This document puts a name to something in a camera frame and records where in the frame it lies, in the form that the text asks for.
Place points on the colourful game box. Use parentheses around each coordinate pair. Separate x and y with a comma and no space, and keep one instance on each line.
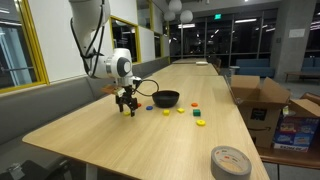
(294,132)

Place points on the open cardboard box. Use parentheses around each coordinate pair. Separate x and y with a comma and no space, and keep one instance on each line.
(260,103)

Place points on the blue sofa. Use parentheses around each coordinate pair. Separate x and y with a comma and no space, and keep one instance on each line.
(255,67)

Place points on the white plate far table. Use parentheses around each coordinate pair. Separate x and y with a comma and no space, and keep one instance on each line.
(200,63)

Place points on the yellow block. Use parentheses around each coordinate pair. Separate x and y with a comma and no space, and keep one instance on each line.
(180,110)
(166,112)

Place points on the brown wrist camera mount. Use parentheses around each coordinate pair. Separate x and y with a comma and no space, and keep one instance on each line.
(112,89)

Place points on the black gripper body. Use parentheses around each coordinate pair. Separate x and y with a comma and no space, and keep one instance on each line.
(125,97)

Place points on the black bowl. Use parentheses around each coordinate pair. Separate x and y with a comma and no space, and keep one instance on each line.
(165,98)

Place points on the yellow block left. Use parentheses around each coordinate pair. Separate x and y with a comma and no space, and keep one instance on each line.
(166,112)

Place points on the yellow disc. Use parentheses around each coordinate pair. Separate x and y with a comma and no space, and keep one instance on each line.
(127,113)
(200,122)

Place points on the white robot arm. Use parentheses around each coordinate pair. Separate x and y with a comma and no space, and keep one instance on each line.
(88,25)

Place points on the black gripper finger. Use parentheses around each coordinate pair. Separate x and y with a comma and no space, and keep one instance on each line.
(121,109)
(132,110)

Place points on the yellow block right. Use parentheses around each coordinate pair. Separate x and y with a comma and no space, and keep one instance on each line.
(180,110)

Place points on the grey duct tape roll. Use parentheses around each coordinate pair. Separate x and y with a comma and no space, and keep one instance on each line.
(228,163)

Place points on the green block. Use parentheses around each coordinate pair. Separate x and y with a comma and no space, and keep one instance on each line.
(196,112)

